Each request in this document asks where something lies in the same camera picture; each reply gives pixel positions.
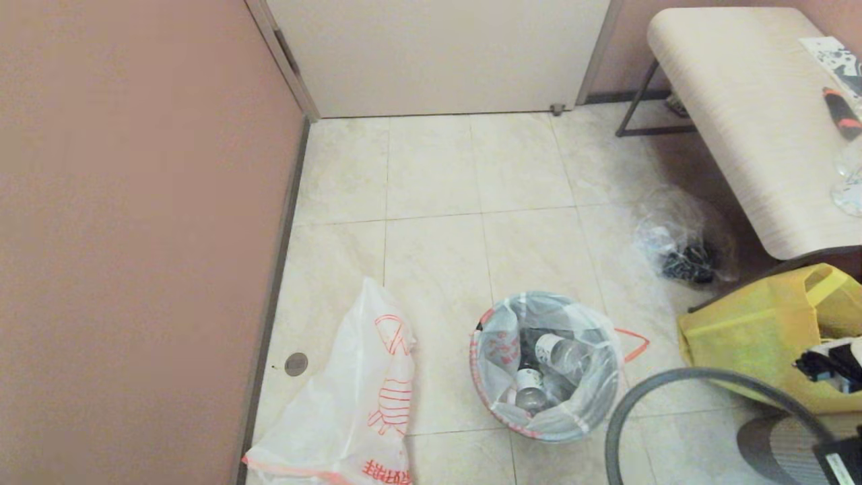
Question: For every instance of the yellow plastic shopping bag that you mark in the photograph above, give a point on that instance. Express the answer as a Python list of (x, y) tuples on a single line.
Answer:
[(741, 337)]

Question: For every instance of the clear plastic bag dark contents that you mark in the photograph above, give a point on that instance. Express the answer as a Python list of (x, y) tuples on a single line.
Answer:
[(673, 232)]

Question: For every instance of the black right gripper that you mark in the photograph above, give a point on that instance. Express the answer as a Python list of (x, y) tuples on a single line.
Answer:
[(838, 465)]

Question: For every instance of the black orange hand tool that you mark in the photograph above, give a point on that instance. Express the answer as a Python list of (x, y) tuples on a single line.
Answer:
[(842, 114)]

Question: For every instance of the black white printed paper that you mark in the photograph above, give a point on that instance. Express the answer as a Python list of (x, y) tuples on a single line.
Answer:
[(830, 56)]

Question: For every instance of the round metal floor cap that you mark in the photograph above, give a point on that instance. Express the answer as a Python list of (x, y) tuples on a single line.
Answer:
[(296, 364)]

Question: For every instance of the grey ribbed round object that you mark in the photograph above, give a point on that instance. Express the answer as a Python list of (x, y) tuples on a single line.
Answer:
[(781, 451)]

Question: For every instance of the small grey white object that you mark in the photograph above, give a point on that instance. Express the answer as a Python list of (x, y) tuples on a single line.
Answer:
[(675, 105)]

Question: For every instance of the beige wooden table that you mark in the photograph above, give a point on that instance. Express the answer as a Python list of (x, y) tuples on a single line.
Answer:
[(741, 101)]

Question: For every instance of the clear crumpled plastic wrap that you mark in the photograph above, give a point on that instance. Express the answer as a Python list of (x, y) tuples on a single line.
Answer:
[(850, 182)]

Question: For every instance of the clear bottle white label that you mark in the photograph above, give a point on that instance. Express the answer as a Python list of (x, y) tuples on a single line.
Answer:
[(562, 352)]

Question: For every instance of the white trash bag red print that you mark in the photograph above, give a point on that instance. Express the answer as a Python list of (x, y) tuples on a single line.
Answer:
[(337, 404)]

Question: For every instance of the small bottle white label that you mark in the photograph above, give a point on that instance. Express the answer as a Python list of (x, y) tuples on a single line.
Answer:
[(529, 389)]

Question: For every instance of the small metal door stopper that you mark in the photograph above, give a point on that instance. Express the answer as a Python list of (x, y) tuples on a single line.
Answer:
[(556, 109)]

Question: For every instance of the white door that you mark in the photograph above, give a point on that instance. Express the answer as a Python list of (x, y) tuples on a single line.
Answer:
[(438, 54)]

